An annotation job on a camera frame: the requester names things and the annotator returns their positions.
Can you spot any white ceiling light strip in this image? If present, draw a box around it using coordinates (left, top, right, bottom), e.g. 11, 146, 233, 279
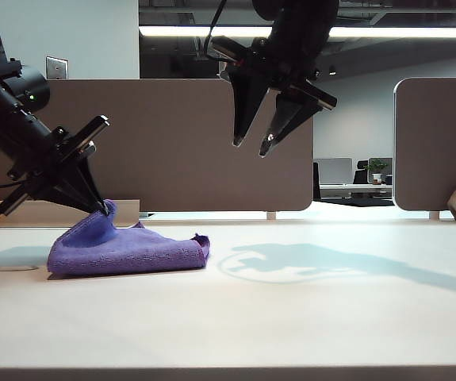
139, 25, 456, 40

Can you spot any black right camera cable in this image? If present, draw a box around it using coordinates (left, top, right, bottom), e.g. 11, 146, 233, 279
203, 0, 228, 60

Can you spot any purple microfiber cloth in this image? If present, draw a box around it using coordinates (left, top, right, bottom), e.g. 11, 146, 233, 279
47, 198, 212, 279

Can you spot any small potted green plant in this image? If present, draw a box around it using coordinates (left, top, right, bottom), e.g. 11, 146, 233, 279
368, 158, 389, 187

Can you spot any white background desk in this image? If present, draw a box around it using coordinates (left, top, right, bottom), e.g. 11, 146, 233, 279
319, 183, 394, 201

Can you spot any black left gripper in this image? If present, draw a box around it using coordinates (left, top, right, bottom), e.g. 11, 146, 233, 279
0, 114, 111, 218

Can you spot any beige cable tray box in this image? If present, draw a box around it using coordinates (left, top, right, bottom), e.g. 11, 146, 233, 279
0, 199, 141, 229

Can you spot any grey background desk partition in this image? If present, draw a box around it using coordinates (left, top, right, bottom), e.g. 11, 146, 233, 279
368, 157, 394, 186
315, 157, 354, 187

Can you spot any silver wall switch plate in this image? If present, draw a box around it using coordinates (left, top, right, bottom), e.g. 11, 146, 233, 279
45, 55, 70, 79

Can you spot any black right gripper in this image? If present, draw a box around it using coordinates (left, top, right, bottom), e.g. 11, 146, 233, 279
209, 35, 339, 158

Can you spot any brown desk divider panel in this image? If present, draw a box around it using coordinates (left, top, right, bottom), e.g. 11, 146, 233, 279
393, 77, 456, 212
0, 78, 316, 213

